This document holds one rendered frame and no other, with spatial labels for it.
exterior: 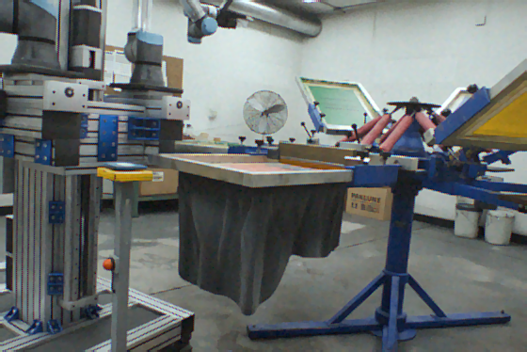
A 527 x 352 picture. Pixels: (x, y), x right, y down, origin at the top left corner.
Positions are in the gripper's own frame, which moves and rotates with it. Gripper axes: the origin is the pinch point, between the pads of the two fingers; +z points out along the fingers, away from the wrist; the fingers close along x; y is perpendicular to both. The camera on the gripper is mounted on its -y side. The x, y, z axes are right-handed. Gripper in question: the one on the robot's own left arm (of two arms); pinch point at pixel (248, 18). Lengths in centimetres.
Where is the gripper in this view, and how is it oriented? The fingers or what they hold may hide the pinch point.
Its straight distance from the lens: 236.8
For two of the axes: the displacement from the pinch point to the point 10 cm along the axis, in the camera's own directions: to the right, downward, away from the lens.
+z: 8.3, 0.1, 5.6
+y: -1.5, 9.7, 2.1
